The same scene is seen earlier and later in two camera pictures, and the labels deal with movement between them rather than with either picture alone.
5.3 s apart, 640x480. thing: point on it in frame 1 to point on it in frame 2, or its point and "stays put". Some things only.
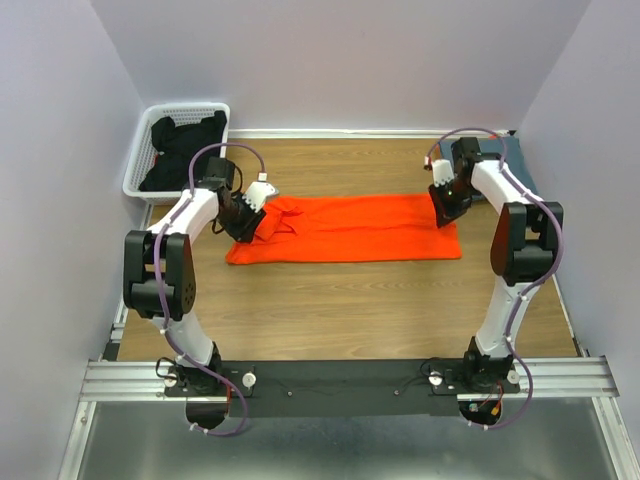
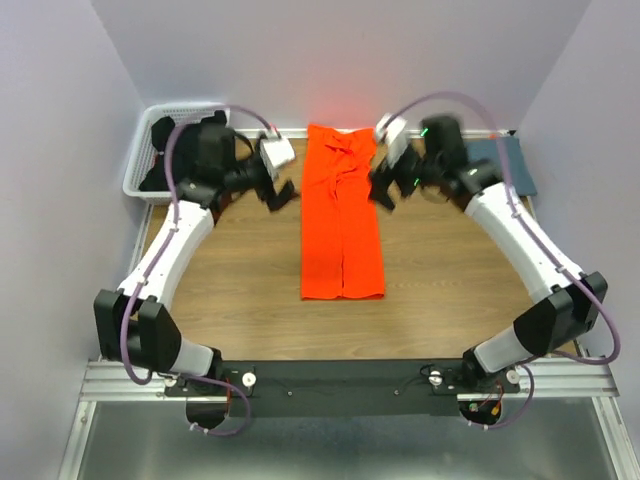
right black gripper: x=442 y=212 to x=379 y=180
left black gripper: x=245 y=232 to x=286 y=194
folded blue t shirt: x=510 y=152 stays put
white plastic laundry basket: x=144 y=153 stays put
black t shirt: x=175 y=146 stays put
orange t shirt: x=324 y=228 to x=341 y=247
